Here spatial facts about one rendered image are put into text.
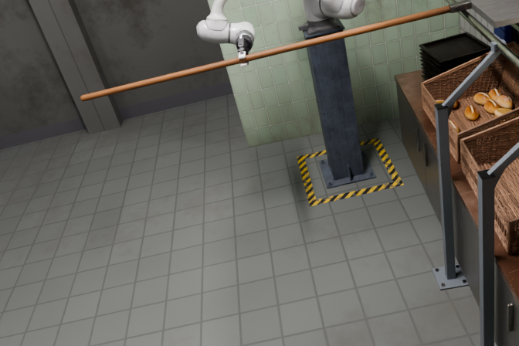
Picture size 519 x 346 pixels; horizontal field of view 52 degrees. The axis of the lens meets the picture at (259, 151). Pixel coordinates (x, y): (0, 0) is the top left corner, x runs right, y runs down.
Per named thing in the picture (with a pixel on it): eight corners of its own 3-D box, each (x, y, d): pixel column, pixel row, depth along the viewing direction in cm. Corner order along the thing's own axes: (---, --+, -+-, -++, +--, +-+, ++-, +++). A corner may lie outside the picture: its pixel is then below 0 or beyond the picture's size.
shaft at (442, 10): (81, 103, 252) (79, 97, 250) (83, 100, 254) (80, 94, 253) (450, 13, 229) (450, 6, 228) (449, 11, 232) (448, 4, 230)
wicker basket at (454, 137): (513, 88, 281) (514, 39, 267) (569, 143, 233) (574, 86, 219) (420, 107, 286) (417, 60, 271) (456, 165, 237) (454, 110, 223)
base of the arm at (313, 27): (296, 26, 311) (295, 17, 308) (334, 17, 310) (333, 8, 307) (301, 37, 295) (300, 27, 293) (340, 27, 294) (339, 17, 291)
